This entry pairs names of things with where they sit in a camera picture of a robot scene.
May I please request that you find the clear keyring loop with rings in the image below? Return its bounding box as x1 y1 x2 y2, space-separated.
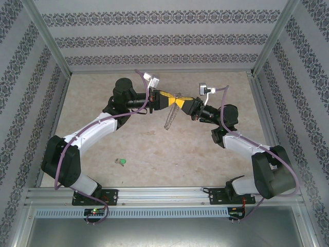
163 91 184 131

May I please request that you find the right controller board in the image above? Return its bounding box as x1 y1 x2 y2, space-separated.
228 206 247 221

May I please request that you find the controller board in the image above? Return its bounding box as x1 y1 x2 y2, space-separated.
82 207 107 224
228 206 247 221

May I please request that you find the left controller board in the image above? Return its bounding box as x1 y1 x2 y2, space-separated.
82 207 107 224

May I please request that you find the grey metal panel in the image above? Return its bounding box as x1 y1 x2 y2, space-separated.
25 217 309 247

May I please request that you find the aluminium side rail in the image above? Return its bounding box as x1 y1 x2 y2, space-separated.
246 72 294 186

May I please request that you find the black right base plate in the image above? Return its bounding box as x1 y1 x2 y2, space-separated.
209 188 257 206

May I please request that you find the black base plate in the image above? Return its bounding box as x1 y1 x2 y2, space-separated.
209 188 257 206
71 189 119 206

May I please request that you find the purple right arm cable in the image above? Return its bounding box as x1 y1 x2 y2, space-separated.
215 85 301 224

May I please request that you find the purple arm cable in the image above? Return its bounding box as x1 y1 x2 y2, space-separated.
215 85 301 224
53 68 151 226

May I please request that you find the aluminium frame post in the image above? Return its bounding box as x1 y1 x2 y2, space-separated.
20 0 72 78
250 0 301 77

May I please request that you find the aluminium mounting rail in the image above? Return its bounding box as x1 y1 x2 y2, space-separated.
24 186 308 206

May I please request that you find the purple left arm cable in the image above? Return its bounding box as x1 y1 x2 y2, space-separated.
53 68 151 226

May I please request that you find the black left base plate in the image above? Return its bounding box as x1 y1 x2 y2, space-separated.
71 189 119 206

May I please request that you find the slotted grey cable duct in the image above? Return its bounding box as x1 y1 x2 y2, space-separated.
34 207 229 219

